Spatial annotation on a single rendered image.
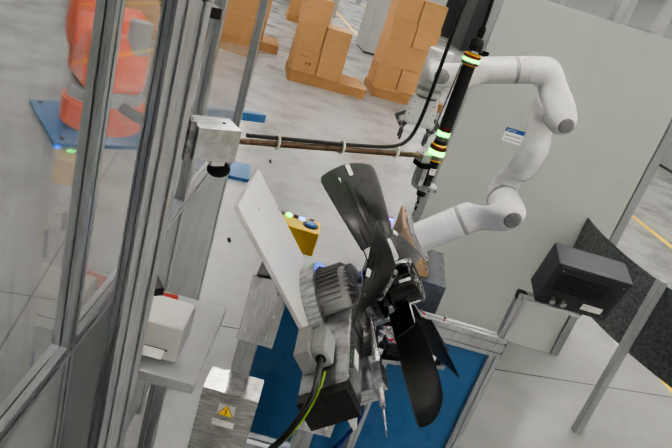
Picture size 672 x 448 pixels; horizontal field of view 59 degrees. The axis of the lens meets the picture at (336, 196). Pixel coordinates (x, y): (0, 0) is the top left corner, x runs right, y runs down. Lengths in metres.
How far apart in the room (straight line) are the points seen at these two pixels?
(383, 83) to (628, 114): 6.49
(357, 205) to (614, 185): 2.39
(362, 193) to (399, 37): 8.09
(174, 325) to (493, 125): 2.33
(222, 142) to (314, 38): 7.84
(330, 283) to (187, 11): 0.80
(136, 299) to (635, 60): 2.92
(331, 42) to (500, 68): 7.10
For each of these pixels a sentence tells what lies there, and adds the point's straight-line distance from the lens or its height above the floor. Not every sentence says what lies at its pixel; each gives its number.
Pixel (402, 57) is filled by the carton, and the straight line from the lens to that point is 9.71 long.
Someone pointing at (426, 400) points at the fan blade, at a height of 1.04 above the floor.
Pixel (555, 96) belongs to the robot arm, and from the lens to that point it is 2.11.
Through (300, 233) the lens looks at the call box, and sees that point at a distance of 2.01.
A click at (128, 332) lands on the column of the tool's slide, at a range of 1.38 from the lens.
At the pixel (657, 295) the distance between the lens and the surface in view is 3.27.
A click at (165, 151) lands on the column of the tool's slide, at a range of 1.17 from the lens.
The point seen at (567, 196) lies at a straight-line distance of 3.71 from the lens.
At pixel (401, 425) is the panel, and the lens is 2.52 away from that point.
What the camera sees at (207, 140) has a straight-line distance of 1.19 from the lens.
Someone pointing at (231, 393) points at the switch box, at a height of 0.84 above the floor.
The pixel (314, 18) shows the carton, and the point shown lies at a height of 0.94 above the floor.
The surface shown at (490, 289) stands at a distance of 3.88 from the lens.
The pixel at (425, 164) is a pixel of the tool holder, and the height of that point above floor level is 1.52.
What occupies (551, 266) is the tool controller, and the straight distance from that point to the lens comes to 2.16.
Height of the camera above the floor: 1.95
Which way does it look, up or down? 22 degrees down
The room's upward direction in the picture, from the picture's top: 17 degrees clockwise
